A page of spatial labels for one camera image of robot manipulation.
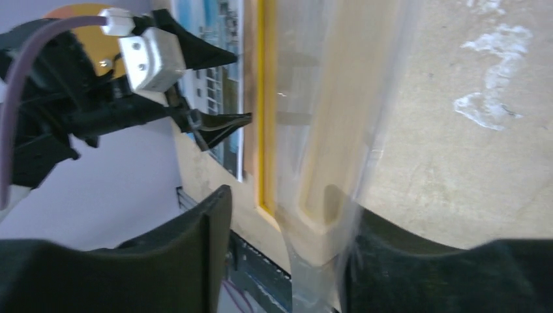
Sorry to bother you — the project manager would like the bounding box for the aluminium rail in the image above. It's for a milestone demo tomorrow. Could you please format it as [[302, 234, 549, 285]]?
[[175, 186, 198, 212]]

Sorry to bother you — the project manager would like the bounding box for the white cylinder with coloured face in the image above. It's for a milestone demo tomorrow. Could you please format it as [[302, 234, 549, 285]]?
[[43, 3, 126, 78]]

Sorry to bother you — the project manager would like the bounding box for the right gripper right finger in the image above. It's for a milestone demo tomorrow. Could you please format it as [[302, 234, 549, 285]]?
[[341, 209, 552, 312]]

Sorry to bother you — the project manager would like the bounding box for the yellow picture frame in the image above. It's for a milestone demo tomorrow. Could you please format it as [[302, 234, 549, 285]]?
[[241, 0, 411, 269]]

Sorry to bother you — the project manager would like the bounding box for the clear plastic sheet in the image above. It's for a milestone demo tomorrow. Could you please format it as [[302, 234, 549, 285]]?
[[272, 0, 415, 313]]

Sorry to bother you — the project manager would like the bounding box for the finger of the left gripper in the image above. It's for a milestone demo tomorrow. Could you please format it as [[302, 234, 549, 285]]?
[[152, 8, 238, 70], [186, 110, 252, 151]]

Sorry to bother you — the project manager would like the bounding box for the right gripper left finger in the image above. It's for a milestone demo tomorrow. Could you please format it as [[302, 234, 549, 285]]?
[[1, 185, 232, 312]]

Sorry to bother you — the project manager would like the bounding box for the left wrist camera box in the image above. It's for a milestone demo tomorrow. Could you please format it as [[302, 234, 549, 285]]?
[[118, 27, 187, 93]]

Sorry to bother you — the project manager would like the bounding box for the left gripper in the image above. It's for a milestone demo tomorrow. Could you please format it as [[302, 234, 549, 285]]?
[[1, 17, 190, 190]]

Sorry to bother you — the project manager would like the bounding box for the building photo print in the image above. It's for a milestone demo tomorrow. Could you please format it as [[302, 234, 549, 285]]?
[[170, 0, 245, 183]]

